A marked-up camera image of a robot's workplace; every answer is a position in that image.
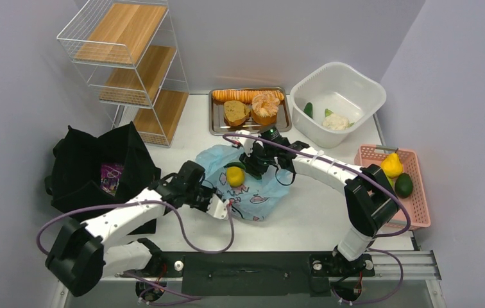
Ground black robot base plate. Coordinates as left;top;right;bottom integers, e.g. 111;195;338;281
131;252;375;297

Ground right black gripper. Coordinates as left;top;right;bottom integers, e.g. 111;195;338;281
241;141;277;176

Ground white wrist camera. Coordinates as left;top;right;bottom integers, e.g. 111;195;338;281
206;194;231;219
231;130;254;157

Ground yellow pear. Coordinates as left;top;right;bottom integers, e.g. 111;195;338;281
380;152;404;179

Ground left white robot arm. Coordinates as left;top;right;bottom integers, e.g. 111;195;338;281
46;160;230;296

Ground white cauliflower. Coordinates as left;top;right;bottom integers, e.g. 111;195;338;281
322;113;352;130

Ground row of orange crackers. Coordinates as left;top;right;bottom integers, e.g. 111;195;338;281
212;89;284;103

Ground steel tray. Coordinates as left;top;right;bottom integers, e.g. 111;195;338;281
208;87;293;135

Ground blue printed plastic bag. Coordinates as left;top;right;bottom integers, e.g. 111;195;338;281
195;145;293;221

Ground black fabric tote bag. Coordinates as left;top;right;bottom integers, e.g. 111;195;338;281
44;123;161;213

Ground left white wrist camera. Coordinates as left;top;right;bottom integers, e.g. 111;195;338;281
206;194;231;219

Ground yellow lemon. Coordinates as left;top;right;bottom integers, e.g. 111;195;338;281
226;166;245;187

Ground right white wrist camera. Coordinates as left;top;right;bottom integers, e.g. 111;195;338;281
231;130;254;157

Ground green chili pepper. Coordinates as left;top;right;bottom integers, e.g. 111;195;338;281
224;162;246;171

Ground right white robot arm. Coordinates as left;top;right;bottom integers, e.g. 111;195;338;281
230;126;400;275

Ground pink plastic basket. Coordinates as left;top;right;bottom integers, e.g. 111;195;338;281
354;144;430;230

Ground green cucumber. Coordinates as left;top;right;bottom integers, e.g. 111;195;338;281
303;102;314;119

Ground purple snack packet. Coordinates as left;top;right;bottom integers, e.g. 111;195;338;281
99;163;124;196

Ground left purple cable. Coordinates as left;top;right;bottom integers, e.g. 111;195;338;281
36;200;235;307

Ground sesame bagel bread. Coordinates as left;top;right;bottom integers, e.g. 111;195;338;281
251;92;280;125

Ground brown bread slice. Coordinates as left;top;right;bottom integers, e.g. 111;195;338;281
223;100;251;126

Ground white wire wooden shelf rack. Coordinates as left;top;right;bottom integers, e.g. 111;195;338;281
57;1;189;148

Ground dark green avocado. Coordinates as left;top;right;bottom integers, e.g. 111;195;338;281
394;173;414;198

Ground white plastic basin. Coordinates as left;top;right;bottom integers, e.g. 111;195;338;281
289;62;387;148

